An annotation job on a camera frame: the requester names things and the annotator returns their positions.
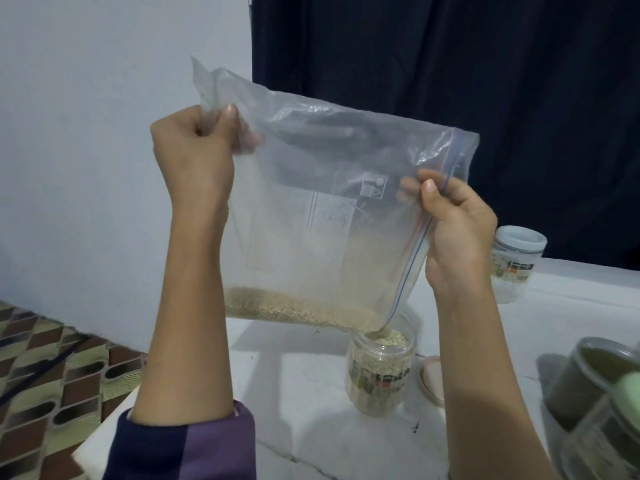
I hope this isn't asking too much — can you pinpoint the person's left hand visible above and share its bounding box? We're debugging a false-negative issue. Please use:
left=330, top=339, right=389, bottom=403
left=151, top=103, right=261, bottom=231

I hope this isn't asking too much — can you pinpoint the person's right hand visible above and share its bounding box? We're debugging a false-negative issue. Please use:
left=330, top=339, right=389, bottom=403
left=399, top=169, right=498, bottom=306

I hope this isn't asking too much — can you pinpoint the transparent jar blue lid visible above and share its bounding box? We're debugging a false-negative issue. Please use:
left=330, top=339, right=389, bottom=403
left=490, top=225, right=549, bottom=304

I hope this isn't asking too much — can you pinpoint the clear bag with cream grains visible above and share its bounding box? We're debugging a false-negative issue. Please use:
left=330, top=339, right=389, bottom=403
left=192, top=57, right=481, bottom=334

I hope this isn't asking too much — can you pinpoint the pink round lid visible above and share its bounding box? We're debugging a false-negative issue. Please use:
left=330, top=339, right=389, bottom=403
left=418, top=355, right=446, bottom=408

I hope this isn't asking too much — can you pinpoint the transparent jar pink lid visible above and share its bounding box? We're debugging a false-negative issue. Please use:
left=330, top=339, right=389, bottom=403
left=345, top=313, right=418, bottom=417

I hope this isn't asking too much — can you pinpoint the pile of green beans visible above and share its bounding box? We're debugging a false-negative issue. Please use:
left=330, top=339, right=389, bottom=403
left=580, top=347, right=639, bottom=386

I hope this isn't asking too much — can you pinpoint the green round lid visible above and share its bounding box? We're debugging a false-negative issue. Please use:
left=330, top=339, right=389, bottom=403
left=610, top=371, right=640, bottom=441

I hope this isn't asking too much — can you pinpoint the transparent jar green lid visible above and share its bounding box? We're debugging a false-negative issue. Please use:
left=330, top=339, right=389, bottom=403
left=560, top=371, right=640, bottom=480

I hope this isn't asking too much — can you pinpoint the person's right forearm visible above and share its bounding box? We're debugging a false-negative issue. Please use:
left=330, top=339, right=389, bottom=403
left=435, top=289, right=556, bottom=480

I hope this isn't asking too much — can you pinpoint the person's left forearm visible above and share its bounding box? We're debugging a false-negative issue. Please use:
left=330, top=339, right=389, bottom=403
left=105, top=215, right=259, bottom=480

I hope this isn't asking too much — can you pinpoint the dark navy curtain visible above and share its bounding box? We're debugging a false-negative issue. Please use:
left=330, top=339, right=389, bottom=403
left=250, top=0, right=640, bottom=271

